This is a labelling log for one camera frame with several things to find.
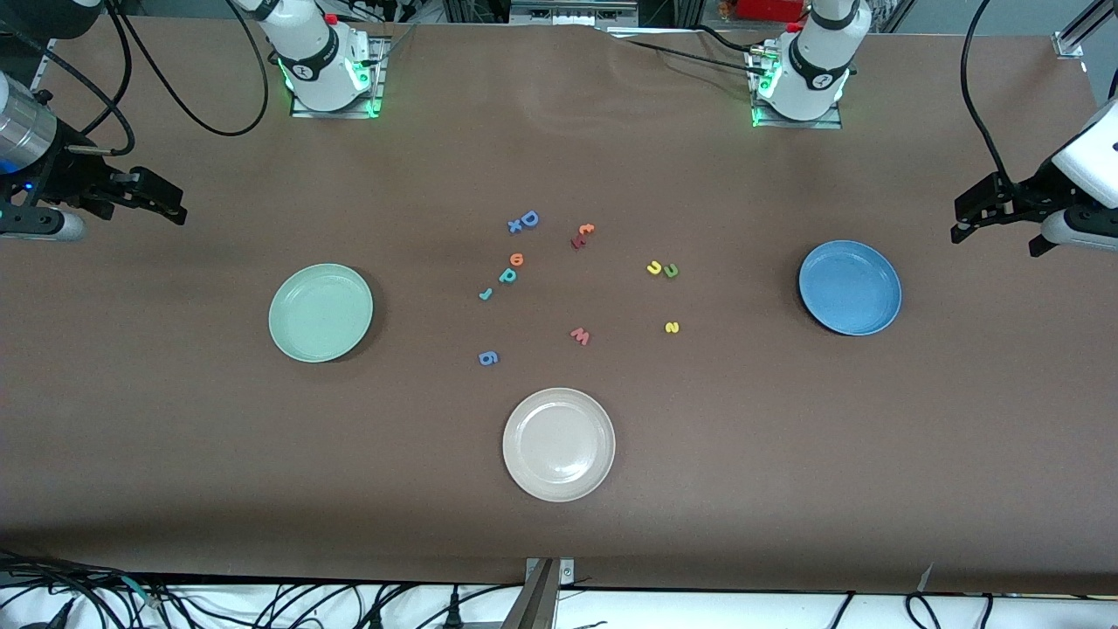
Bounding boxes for brown table cover sheet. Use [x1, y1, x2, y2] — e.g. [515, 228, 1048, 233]
[0, 13, 1118, 597]

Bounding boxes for grey metal frame bracket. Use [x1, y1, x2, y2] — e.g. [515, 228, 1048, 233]
[509, 0, 640, 28]

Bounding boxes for silver corner bracket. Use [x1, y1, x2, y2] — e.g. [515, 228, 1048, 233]
[524, 556, 576, 587]

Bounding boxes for pale green plate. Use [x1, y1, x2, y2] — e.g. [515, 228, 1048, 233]
[268, 263, 375, 363]

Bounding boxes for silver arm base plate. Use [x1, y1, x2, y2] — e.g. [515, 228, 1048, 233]
[746, 41, 845, 131]
[289, 36, 388, 120]

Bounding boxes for silver aluminium profile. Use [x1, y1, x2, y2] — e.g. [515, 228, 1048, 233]
[1052, 0, 1118, 60]

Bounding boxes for teal cable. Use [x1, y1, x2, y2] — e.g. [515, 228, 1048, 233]
[118, 577, 167, 609]

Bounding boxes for blue plate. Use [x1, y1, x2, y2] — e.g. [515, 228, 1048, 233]
[798, 240, 902, 336]

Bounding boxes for silver aluminium table post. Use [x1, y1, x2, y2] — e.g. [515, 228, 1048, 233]
[500, 559, 561, 629]

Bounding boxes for beige plate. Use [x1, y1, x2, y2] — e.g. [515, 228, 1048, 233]
[502, 387, 617, 503]

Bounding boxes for red box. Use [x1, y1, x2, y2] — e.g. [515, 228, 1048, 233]
[736, 0, 806, 24]

